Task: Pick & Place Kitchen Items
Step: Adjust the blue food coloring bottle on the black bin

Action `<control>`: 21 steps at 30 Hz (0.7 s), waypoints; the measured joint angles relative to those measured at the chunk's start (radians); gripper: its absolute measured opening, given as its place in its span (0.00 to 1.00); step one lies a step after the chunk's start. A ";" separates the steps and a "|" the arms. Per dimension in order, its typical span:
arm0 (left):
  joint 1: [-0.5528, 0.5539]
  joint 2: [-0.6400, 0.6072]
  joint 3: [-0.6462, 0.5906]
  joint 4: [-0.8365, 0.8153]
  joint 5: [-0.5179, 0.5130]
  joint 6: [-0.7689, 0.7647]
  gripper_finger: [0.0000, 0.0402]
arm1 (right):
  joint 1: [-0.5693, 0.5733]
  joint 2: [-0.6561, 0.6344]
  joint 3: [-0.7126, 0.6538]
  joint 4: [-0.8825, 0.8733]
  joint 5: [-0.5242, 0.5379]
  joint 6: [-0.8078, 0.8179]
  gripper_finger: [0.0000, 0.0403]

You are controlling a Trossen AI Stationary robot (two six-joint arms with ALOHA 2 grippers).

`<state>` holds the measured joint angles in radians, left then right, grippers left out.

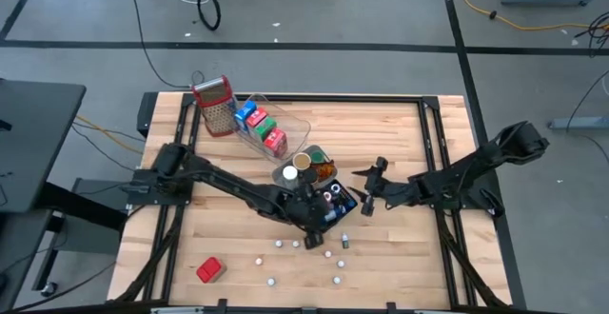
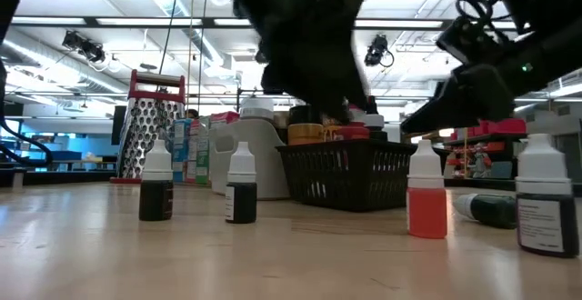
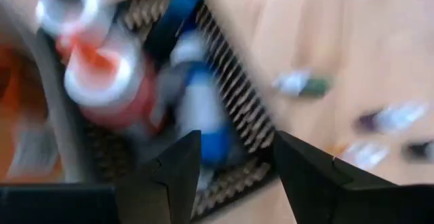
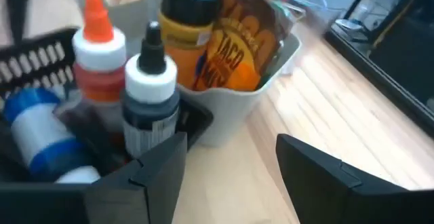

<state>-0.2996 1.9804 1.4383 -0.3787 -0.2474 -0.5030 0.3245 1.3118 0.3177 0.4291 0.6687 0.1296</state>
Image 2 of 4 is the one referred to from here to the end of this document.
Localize small red cereal box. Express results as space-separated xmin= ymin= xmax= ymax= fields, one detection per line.
xmin=187 ymin=118 xmax=201 ymax=184

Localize red Froot Loops box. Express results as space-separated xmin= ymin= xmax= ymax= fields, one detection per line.
xmin=206 ymin=111 xmax=241 ymax=185

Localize overhead rig beam with lights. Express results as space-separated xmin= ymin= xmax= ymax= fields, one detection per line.
xmin=11 ymin=15 xmax=582 ymax=31

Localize small red-orange dropper bottle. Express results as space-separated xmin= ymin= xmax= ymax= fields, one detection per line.
xmin=406 ymin=139 xmax=448 ymax=240

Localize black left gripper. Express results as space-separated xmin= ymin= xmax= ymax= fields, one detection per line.
xmin=216 ymin=0 xmax=370 ymax=125

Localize grey plastic bin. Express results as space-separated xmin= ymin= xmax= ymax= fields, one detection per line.
xmin=208 ymin=117 xmax=292 ymax=201

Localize black plastic basket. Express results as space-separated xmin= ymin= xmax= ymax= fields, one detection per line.
xmin=276 ymin=138 xmax=418 ymax=214

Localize white-lid spice jar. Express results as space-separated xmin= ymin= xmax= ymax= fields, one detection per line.
xmin=239 ymin=97 xmax=276 ymax=122

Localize small green dropper bottle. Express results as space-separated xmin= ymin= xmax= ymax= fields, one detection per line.
xmin=452 ymin=193 xmax=518 ymax=230

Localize red metal box grater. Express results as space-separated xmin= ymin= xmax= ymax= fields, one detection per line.
xmin=116 ymin=69 xmax=186 ymax=184

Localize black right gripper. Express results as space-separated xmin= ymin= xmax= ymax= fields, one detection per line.
xmin=399 ymin=16 xmax=547 ymax=135

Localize small dark dropper bottle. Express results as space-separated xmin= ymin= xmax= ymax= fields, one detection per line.
xmin=225 ymin=141 xmax=258 ymax=225
xmin=516 ymin=133 xmax=581 ymax=259
xmin=138 ymin=139 xmax=175 ymax=222

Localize small green cereal box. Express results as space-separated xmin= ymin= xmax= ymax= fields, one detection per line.
xmin=194 ymin=116 xmax=210 ymax=185

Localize black-lid orange spice jar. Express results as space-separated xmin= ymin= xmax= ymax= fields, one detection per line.
xmin=286 ymin=104 xmax=326 ymax=146

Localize black ceiling camera with cable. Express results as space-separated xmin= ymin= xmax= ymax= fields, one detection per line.
xmin=363 ymin=34 xmax=395 ymax=69

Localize black ceiling light cluster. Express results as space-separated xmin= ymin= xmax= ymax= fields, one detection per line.
xmin=61 ymin=29 xmax=107 ymax=64

